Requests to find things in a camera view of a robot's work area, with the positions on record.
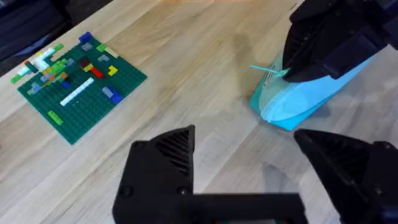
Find green board with toy blocks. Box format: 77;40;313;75
9;30;148;146

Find light blue zip bag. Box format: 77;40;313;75
248;46;374;132

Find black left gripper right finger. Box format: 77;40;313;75
293;128;398;224

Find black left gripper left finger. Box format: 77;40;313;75
112;124;196;224

